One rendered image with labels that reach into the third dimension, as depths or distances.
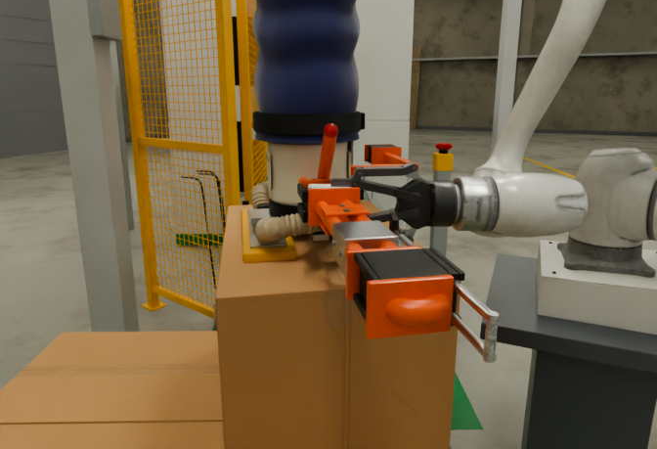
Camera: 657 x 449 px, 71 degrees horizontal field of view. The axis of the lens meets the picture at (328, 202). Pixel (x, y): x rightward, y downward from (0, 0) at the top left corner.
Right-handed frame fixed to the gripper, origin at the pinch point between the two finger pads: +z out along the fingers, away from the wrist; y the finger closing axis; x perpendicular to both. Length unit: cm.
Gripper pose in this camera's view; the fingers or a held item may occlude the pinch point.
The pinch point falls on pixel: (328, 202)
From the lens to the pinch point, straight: 75.0
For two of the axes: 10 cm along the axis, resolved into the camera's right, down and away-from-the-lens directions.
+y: -0.1, 9.7, 2.3
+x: -0.2, -2.3, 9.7
